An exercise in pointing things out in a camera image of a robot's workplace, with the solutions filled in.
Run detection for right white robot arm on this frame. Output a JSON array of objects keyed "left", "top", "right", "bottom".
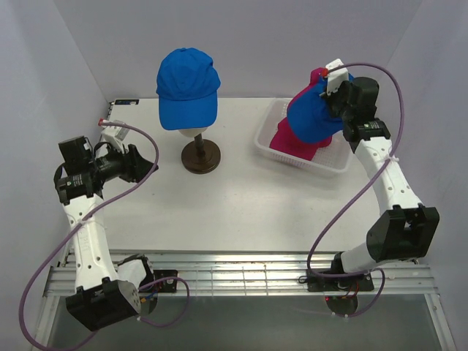
[{"left": 324, "top": 77, "right": 439, "bottom": 290}]

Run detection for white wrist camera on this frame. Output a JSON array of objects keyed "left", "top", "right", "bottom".
[
  {"left": 325, "top": 58, "right": 349, "bottom": 95},
  {"left": 101, "top": 121, "right": 129, "bottom": 154}
]

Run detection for purple cable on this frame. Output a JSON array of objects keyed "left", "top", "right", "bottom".
[
  {"left": 306, "top": 61, "right": 406, "bottom": 319},
  {"left": 18, "top": 124, "right": 191, "bottom": 348}
]

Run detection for magenta cap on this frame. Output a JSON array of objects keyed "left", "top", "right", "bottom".
[{"left": 270, "top": 67, "right": 332, "bottom": 161}]

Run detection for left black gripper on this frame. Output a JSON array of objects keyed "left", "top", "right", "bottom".
[{"left": 89, "top": 138, "right": 159, "bottom": 184}]

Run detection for aluminium frame rails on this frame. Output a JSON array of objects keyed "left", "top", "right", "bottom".
[{"left": 36, "top": 97, "right": 458, "bottom": 351}]

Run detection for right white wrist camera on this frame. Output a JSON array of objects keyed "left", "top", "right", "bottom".
[{"left": 325, "top": 58, "right": 349, "bottom": 95}]

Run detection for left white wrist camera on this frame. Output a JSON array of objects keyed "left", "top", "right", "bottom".
[{"left": 101, "top": 121, "right": 129, "bottom": 154}]

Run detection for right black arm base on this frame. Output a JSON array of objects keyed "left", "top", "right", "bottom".
[{"left": 298, "top": 271, "right": 374, "bottom": 293}]

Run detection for white plastic basket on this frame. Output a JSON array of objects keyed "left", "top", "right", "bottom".
[{"left": 254, "top": 98, "right": 354, "bottom": 177}]

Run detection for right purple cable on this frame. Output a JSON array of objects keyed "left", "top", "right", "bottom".
[{"left": 306, "top": 61, "right": 406, "bottom": 319}]

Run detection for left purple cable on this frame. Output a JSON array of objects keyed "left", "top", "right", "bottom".
[{"left": 18, "top": 124, "right": 191, "bottom": 348}]

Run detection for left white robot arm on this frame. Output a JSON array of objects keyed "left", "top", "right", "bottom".
[{"left": 53, "top": 136, "right": 158, "bottom": 331}]

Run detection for dark round wooden stand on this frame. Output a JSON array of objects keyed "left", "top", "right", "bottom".
[{"left": 181, "top": 133, "right": 221, "bottom": 174}]

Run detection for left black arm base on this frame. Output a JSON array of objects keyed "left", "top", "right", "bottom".
[{"left": 140, "top": 269, "right": 178, "bottom": 293}]

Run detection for blue cap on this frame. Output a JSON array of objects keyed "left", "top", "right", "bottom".
[
  {"left": 287, "top": 67, "right": 344, "bottom": 143},
  {"left": 156, "top": 48, "right": 221, "bottom": 131}
]

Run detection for cream mannequin head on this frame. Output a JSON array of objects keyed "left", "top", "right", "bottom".
[{"left": 179, "top": 127, "right": 207, "bottom": 138}]

